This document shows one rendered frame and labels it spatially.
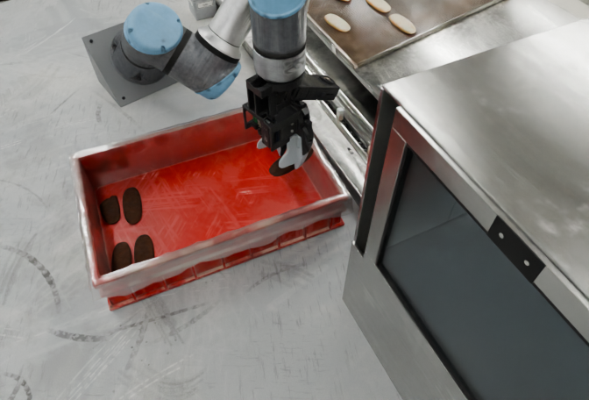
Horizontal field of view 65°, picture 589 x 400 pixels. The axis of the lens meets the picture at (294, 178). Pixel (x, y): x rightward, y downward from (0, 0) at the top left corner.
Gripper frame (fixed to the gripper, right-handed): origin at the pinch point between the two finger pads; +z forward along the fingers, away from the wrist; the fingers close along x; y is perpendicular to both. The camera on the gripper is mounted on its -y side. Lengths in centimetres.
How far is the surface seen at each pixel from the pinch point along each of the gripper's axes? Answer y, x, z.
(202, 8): -28, -73, 14
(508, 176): 7.4, 36.5, -32.1
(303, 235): 3.5, 7.4, 14.8
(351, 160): -16.1, 1.3, 12.5
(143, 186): 20.3, -25.7, 16.2
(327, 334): 13.3, 24.2, 16.3
